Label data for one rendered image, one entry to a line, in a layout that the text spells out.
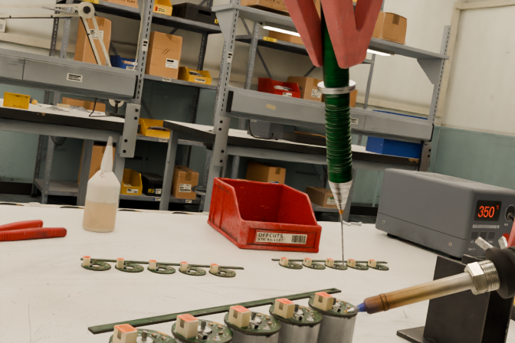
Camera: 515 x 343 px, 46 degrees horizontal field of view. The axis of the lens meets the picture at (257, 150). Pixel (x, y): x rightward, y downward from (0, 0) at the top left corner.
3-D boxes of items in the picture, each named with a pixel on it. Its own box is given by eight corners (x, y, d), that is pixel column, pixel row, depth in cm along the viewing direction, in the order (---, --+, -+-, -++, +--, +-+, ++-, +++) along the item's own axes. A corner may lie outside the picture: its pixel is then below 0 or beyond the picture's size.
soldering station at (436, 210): (513, 262, 81) (526, 192, 81) (459, 263, 75) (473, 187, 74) (424, 233, 94) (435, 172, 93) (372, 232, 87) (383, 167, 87)
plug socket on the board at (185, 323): (201, 335, 24) (204, 319, 24) (185, 339, 23) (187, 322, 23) (189, 328, 24) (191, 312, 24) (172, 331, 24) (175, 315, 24)
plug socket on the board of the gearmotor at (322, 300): (335, 309, 30) (337, 295, 30) (323, 311, 29) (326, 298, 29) (323, 303, 30) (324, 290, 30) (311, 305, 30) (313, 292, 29)
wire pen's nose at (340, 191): (324, 210, 28) (323, 179, 27) (339, 201, 28) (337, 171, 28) (343, 216, 27) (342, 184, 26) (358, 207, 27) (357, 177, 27)
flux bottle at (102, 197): (117, 227, 66) (129, 138, 65) (109, 234, 63) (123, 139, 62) (86, 223, 66) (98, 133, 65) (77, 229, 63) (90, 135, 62)
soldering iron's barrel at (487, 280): (371, 327, 29) (503, 293, 28) (363, 295, 29) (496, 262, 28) (366, 317, 30) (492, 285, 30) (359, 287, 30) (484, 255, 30)
